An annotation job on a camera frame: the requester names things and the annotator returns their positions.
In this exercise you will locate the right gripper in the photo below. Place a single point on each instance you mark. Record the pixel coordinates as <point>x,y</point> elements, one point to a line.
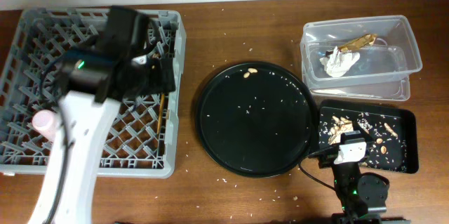
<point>330,157</point>

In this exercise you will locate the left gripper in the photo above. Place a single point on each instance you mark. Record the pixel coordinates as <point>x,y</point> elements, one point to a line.
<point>164,74</point>

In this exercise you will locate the wooden chopstick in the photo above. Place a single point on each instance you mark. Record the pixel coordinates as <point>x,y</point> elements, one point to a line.
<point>160,116</point>

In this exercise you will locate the food scraps pile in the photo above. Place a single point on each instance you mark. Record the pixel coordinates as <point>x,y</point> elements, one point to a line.
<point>350,129</point>

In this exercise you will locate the white napkin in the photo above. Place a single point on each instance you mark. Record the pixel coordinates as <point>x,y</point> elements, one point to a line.
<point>339,63</point>

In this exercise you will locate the gold foil wrapper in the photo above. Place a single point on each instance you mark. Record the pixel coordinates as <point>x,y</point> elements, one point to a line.
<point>356,44</point>

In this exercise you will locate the pink cup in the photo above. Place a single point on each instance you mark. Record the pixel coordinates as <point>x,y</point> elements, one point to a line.
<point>46,123</point>

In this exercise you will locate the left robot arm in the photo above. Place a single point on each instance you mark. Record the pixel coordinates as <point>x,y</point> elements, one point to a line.
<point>125,61</point>

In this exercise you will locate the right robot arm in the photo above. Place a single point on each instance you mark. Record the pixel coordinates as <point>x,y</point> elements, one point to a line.
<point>362,195</point>

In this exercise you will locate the grey plastic dishwasher rack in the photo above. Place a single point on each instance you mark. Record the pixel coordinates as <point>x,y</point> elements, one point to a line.
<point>132,147</point>

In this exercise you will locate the black rectangular tray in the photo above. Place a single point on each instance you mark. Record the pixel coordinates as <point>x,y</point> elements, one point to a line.
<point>401,157</point>

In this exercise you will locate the small clear plastic bin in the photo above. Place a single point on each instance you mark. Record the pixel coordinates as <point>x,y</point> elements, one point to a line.
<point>377,75</point>

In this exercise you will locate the large clear plastic bin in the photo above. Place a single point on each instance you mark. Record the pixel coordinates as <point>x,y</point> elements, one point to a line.
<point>391,30</point>

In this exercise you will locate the round black serving tray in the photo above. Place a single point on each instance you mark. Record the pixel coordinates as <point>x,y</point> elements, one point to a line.
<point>256,119</point>

